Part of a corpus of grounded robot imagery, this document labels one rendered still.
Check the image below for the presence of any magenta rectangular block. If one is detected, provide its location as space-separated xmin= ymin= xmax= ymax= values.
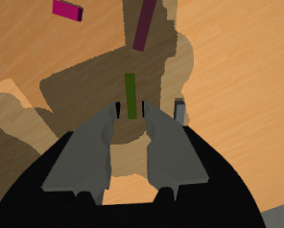
xmin=53 ymin=0 xmax=83 ymax=22

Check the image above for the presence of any lime green rod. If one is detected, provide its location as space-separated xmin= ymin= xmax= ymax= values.
xmin=125 ymin=73 xmax=137 ymax=120

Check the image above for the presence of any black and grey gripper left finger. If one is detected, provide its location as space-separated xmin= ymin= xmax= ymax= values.
xmin=0 ymin=102 xmax=120 ymax=228

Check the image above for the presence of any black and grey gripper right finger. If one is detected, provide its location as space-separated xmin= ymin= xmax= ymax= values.
xmin=142 ymin=100 xmax=266 ymax=228

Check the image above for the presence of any grey rectangular rod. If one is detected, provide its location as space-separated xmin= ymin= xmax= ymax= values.
xmin=174 ymin=101 xmax=186 ymax=125

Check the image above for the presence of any dark pink long rod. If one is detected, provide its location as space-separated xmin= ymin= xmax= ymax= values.
xmin=132 ymin=0 xmax=156 ymax=52

